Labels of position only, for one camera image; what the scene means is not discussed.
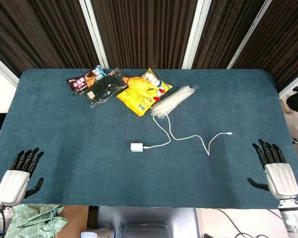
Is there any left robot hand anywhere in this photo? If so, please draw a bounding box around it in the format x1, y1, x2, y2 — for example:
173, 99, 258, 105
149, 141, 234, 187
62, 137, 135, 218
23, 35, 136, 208
0, 148, 45, 206

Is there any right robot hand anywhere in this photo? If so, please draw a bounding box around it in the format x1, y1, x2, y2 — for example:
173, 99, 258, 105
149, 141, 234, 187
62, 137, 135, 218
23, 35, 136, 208
247, 139, 298, 199

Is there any white power adapter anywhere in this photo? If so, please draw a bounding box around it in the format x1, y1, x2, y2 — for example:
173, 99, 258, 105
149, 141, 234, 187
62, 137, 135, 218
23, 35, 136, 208
130, 143, 145, 153

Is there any white charger with cable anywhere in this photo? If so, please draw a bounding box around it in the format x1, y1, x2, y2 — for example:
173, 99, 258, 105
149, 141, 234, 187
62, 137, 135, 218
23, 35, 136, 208
143, 111, 233, 156

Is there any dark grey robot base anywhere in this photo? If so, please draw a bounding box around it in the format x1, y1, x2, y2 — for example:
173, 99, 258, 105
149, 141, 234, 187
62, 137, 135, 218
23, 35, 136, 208
88, 207, 202, 238

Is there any green checked cloth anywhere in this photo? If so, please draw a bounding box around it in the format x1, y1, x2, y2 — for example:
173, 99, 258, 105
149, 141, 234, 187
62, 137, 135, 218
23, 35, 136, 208
4, 203, 68, 238

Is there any blue table cloth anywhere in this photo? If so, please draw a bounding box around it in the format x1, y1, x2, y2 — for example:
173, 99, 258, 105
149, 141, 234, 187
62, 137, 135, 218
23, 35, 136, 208
0, 68, 298, 209

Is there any purple snack bag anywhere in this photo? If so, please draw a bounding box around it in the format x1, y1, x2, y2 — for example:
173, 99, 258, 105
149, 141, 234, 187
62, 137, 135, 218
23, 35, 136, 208
66, 69, 97, 96

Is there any black garment in clear bag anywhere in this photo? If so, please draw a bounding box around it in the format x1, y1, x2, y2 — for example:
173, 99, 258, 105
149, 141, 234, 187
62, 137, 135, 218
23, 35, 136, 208
79, 67, 130, 109

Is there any clear pack of straws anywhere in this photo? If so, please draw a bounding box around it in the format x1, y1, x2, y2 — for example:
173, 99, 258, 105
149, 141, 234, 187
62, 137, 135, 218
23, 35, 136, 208
150, 85, 198, 119

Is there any dark brown partition panel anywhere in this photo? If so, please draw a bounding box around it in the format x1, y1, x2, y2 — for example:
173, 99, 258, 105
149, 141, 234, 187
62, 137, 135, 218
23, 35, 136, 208
0, 0, 100, 78
192, 0, 266, 70
91, 0, 198, 70
232, 0, 298, 93

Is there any blue white small packet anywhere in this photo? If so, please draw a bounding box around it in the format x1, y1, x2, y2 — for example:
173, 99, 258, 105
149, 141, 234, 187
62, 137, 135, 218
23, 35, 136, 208
93, 65, 107, 77

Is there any yellow snack bag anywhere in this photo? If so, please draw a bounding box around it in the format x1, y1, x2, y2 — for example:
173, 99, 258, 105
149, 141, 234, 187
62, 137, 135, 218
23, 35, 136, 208
116, 67, 174, 117

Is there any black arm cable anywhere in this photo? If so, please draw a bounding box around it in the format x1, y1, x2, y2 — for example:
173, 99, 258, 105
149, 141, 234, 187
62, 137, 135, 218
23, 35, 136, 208
0, 203, 7, 238

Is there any black floor cable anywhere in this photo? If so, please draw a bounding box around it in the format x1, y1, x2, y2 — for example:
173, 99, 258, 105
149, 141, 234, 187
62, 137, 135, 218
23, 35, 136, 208
213, 208, 288, 238

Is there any white partition post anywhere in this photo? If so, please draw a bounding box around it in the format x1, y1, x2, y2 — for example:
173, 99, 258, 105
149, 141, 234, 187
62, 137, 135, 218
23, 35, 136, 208
0, 51, 20, 87
78, 0, 110, 69
182, 0, 212, 70
279, 75, 298, 98
226, 0, 273, 70

